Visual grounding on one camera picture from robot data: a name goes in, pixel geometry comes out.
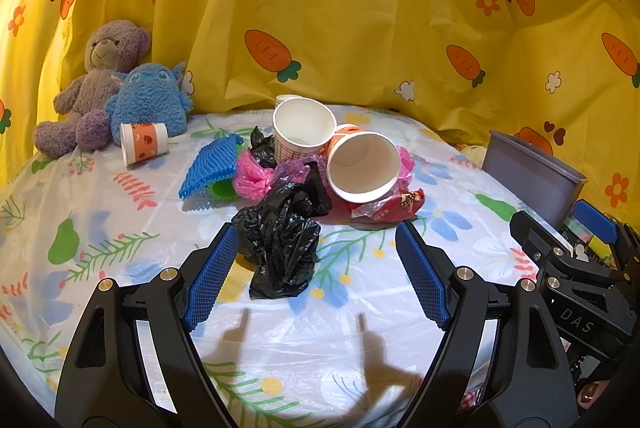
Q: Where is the red snack wrapper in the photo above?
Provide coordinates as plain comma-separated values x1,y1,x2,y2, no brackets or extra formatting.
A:
332,146,426,225

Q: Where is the large orange paper cup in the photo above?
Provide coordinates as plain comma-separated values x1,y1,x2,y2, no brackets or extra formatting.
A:
326,124,401,204

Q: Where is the black plastic bag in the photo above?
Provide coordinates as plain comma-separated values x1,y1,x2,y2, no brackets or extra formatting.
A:
232,127,332,299

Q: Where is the small orange paper cup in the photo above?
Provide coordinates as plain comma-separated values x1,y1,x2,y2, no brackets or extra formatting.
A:
120,123,169,166

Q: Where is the pink plastic bag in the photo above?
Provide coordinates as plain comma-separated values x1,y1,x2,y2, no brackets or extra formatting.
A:
232,150,326,202

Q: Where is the grid pattern paper cup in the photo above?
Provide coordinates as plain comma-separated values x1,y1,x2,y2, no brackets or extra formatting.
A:
272,98,337,164

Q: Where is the green foam net sleeve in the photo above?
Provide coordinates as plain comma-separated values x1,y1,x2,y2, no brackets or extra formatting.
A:
207,179,238,202

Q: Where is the small grid paper cup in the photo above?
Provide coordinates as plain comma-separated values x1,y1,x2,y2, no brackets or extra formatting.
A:
276,95,299,107

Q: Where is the yellow green box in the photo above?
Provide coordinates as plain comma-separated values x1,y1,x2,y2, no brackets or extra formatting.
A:
561,217,617,269

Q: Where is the grey plastic bin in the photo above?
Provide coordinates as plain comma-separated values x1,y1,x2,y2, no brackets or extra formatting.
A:
483,130,588,229

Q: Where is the yellow plush toy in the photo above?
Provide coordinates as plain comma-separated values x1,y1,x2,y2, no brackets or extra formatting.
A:
459,144,487,168

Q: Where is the floral white bed sheet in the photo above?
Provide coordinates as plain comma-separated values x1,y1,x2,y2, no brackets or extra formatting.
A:
1,107,537,427

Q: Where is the yellow carrot print curtain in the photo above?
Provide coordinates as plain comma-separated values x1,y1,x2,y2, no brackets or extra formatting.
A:
1,0,639,222

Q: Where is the blue plush monster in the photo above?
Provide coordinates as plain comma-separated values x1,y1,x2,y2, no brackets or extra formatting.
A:
104,62,193,147

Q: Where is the purple teddy bear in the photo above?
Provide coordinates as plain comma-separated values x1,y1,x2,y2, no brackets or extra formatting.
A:
34,20,151,159

